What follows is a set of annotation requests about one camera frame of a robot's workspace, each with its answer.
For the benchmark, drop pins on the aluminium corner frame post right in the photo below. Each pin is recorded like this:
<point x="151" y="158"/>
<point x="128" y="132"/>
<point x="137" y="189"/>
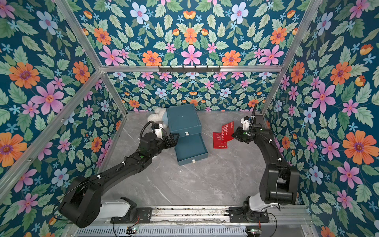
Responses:
<point x="309" y="14"/>

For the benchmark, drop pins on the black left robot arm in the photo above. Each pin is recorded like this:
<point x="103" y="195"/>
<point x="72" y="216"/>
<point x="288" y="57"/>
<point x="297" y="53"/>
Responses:
<point x="82" y="204"/>

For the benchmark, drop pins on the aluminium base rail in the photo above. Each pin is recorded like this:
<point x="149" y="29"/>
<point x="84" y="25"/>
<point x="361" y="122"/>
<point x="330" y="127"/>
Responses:
<point x="204" y="221"/>

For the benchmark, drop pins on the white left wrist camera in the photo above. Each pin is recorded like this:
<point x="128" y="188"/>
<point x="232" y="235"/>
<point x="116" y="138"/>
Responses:
<point x="158" y="130"/>

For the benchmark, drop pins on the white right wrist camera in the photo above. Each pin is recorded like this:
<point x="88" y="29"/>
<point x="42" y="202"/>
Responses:
<point x="245" y="121"/>

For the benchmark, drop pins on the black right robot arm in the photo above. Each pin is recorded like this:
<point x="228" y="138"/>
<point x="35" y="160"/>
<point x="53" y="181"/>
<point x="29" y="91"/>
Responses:
<point x="279" y="183"/>

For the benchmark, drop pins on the metal hook rail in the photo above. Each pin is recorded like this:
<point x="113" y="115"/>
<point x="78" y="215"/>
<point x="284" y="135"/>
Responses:
<point x="189" y="69"/>

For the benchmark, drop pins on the aluminium horizontal frame bar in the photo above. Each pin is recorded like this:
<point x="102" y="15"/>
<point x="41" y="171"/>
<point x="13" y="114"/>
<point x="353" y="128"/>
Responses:
<point x="154" y="69"/>

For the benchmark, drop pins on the red postcard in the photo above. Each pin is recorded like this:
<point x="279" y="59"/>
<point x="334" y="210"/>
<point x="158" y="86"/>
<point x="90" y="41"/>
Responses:
<point x="217" y="141"/>
<point x="227" y="132"/>

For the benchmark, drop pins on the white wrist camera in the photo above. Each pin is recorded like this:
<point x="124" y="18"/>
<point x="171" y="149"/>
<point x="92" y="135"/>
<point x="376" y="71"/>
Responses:
<point x="158" y="130"/>
<point x="245" y="121"/>

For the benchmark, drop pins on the teal drawer cabinet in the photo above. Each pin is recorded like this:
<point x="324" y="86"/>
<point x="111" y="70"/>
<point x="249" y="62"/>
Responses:
<point x="184" y="121"/>

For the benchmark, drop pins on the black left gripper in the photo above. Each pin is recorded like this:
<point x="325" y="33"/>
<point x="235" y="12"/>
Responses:
<point x="172" y="143"/>

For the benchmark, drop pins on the aluminium corner frame post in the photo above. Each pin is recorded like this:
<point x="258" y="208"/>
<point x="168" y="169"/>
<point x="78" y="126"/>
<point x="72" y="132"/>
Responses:
<point x="309" y="14"/>
<point x="76" y="28"/>

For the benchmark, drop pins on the white plush toy blue hoodie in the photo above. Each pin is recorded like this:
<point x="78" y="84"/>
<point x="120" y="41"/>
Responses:
<point x="159" y="116"/>

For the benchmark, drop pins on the aluminium corner frame post left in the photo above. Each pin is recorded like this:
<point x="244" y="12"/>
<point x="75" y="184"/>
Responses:
<point x="76" y="28"/>

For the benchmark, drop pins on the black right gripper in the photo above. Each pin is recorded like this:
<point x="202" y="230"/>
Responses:
<point x="240" y="136"/>

